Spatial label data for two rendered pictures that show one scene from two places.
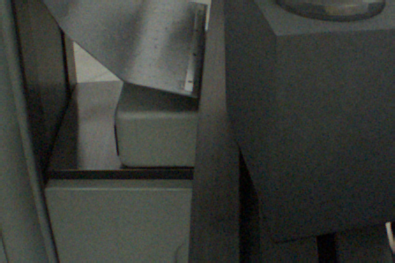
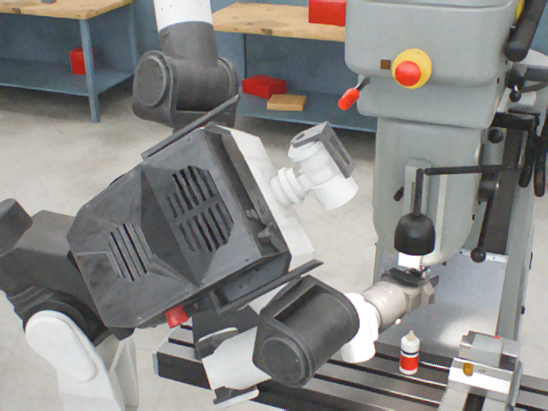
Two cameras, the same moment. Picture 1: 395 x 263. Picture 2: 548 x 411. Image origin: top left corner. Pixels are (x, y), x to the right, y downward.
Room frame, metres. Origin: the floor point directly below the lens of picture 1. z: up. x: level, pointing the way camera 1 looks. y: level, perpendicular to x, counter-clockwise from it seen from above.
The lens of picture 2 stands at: (1.30, -1.44, 2.10)
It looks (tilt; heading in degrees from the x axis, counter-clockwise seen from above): 26 degrees down; 113
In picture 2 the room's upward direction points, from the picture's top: 1 degrees counter-clockwise
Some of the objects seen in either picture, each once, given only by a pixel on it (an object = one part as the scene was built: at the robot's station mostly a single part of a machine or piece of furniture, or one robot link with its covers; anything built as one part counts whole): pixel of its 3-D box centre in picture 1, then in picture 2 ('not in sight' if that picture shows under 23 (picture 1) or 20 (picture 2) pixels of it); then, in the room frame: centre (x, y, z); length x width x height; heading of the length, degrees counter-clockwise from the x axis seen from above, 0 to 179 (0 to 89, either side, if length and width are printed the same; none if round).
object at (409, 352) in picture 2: not in sight; (409, 350); (1.04, -0.02, 1.02); 0.04 x 0.04 x 0.11
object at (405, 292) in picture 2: not in sight; (393, 298); (1.02, -0.14, 1.23); 0.13 x 0.12 x 0.10; 159
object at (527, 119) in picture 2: not in sight; (509, 125); (1.19, -0.03, 1.60); 0.08 x 0.02 x 0.04; 1
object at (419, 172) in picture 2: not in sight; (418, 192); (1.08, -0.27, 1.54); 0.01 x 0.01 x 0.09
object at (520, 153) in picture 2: not in sight; (521, 150); (1.22, -0.11, 1.58); 0.17 x 0.01 x 0.01; 92
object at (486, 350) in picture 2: not in sight; (486, 354); (1.21, -0.05, 1.08); 0.06 x 0.05 x 0.06; 178
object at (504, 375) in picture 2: not in sight; (480, 378); (1.21, -0.11, 1.06); 0.12 x 0.06 x 0.04; 178
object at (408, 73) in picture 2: not in sight; (408, 72); (1.05, -0.31, 1.76); 0.04 x 0.03 x 0.04; 1
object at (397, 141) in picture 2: not in sight; (428, 178); (1.05, -0.05, 1.47); 0.21 x 0.19 x 0.32; 1
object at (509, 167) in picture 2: not in sight; (473, 169); (1.16, -0.23, 1.58); 0.17 x 0.01 x 0.01; 27
